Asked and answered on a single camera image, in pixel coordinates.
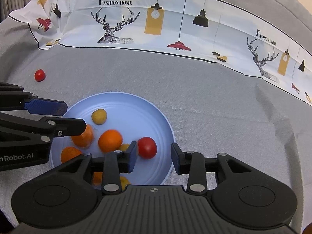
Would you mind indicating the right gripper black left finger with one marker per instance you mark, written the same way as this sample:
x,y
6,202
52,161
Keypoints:
x,y
115,163

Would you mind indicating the light blue round plate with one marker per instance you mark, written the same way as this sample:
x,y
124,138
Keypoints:
x,y
134,117

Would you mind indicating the small red tomato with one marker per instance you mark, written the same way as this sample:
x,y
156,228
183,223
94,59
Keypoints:
x,y
39,75

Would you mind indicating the orange mandarin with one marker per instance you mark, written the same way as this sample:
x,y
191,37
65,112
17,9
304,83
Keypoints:
x,y
69,153
110,140

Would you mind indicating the lone yellow-green longan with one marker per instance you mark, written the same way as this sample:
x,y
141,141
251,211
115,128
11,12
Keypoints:
x,y
99,116

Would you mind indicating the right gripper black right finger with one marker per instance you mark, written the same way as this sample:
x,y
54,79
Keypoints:
x,y
192,164

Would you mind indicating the yellow longan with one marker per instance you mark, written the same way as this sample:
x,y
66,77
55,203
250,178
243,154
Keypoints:
x,y
124,182
124,147

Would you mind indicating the grey printed sofa cover cloth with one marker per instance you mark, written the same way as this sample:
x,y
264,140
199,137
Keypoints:
x,y
211,108

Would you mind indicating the plastic orange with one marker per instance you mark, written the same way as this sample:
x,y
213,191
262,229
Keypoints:
x,y
85,139

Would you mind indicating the large red tomato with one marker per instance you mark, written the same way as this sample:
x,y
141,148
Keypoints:
x,y
147,147

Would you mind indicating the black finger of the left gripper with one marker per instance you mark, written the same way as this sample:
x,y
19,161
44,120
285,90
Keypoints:
x,y
18,129
13,97

